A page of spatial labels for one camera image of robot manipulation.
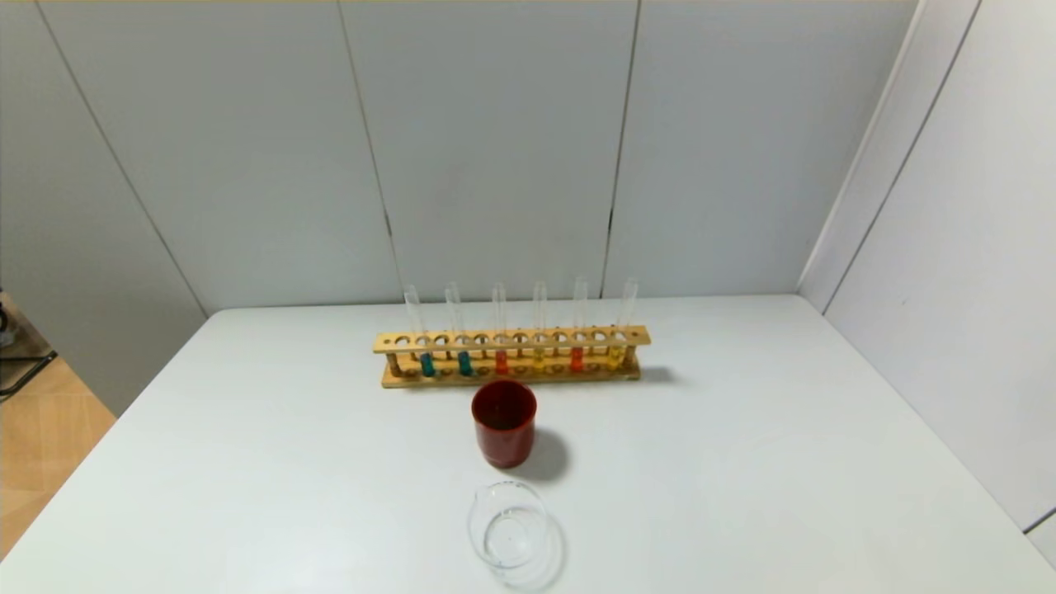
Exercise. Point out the red liquid test tube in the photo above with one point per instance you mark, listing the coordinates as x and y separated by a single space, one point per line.
577 358
501 361

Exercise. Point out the red plastic cup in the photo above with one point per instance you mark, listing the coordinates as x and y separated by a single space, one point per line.
504 433

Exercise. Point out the wooden test tube rack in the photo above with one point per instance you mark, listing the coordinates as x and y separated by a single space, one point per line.
594 377

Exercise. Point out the clear glass beaker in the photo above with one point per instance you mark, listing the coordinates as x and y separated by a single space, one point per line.
509 536

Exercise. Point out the black metal stand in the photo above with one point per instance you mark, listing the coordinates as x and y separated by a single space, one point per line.
5 326

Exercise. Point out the yellow liquid test tube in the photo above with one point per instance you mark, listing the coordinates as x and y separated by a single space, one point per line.
615 355
539 359

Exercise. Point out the teal liquid test tube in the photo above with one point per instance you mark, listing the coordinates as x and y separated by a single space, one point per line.
464 363
427 365

